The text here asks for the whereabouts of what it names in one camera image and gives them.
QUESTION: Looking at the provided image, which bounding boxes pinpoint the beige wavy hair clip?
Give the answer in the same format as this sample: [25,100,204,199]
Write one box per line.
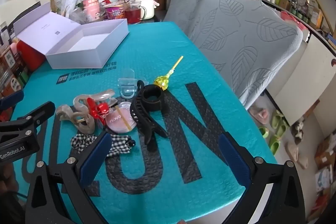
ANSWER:
[56,90,118,134]

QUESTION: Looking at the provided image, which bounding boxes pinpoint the white water jug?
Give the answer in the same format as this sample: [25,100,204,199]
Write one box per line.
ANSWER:
[134,0,156,20]

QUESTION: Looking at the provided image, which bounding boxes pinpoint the row of cosmetic bottles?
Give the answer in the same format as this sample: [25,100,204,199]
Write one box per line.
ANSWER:
[260,0,336,49]

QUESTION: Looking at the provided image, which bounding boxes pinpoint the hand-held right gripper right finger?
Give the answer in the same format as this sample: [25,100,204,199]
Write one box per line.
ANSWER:
[218,132,307,224]

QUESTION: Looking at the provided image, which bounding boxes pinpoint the pink panda paper cup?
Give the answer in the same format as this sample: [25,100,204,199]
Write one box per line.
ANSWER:
[83,5,102,22]

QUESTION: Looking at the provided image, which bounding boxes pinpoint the red bow hair clip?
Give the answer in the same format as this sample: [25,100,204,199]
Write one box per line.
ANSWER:
[86,97,109,120]

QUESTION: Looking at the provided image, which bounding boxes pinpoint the yellow lollipop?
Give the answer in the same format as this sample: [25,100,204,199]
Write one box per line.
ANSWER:
[154,56,184,91]

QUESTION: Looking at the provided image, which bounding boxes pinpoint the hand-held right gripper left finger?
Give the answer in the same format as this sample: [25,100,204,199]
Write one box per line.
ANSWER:
[25,132,113,224]

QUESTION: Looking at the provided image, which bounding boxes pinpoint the beige slippers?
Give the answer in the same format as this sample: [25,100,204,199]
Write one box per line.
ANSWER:
[286,140,309,170]

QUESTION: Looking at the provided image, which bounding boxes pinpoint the black hair claw clip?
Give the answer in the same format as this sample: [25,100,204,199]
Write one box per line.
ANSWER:
[130,80,171,153]

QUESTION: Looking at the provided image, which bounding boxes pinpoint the black white gingham scrunchie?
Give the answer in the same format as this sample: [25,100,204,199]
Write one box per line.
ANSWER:
[71,133,136,158]

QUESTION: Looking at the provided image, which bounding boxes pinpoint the round clear compact case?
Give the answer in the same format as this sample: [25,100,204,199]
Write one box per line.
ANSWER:
[106,102,137,133]

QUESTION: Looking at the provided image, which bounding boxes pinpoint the pink plastic tray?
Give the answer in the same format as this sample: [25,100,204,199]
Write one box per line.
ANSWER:
[281,11,308,31]

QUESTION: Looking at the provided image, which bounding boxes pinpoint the glass mug of red tea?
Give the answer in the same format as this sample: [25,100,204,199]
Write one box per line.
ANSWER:
[125,1,147,25]

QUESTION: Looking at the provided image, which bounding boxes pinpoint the clear plastic hair clip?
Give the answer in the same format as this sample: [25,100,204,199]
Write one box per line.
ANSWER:
[118,68,139,99]

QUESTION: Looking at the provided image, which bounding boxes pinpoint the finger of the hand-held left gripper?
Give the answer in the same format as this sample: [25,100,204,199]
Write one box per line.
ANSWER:
[0,90,25,110]
[16,101,56,133]

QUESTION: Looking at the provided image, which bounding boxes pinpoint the pale lavender gift box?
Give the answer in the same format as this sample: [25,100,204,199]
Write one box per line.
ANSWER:
[13,1,130,69]

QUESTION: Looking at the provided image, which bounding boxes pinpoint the teal printed bubble mat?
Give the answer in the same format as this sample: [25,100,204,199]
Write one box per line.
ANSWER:
[10,21,277,224]

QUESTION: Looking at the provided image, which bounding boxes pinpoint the white cabinet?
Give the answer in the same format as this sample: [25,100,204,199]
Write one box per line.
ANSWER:
[268,30,336,125]

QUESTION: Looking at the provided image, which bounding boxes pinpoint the purple instant noodle bowl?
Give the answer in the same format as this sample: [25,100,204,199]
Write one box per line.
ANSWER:
[105,3,127,20]

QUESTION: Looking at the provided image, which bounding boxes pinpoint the pink slippers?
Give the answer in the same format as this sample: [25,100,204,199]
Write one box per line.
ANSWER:
[249,106,270,124]

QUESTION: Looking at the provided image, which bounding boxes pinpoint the black package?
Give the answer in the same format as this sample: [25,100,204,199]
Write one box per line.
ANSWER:
[0,1,50,39]

